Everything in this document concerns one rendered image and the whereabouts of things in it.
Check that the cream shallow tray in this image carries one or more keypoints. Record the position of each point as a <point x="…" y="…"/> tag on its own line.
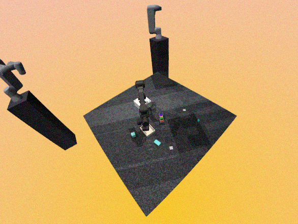
<point x="150" y="132"/>

